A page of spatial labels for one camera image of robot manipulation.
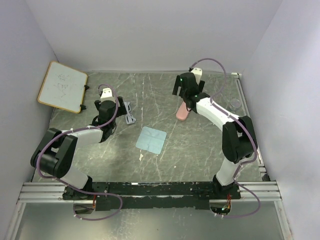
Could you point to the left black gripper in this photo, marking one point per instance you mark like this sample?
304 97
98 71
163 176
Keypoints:
121 109

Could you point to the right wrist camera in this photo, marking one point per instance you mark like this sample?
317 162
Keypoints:
197 73

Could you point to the aluminium rail frame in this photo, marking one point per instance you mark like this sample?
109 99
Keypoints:
159 174

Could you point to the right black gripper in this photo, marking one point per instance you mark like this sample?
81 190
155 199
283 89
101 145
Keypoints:
177 84

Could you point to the pink glasses case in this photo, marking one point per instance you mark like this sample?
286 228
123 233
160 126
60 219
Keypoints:
183 112

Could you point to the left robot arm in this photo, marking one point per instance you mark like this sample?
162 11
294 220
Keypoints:
54 154

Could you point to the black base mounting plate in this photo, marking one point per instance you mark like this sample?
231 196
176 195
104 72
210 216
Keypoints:
149 195

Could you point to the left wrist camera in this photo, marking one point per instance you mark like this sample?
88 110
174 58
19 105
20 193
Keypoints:
107 95

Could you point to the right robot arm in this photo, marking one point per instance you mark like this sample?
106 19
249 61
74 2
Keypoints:
238 135

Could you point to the clear plastic cup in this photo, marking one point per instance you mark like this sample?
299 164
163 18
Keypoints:
235 104

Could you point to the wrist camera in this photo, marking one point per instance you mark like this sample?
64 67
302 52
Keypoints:
197 73
107 95

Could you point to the small whiteboard orange frame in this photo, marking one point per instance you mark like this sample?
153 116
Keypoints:
63 88

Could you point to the white sunglasses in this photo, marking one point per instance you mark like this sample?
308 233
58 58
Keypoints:
129 118

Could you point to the light blue cleaning cloth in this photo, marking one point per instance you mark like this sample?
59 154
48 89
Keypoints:
151 140

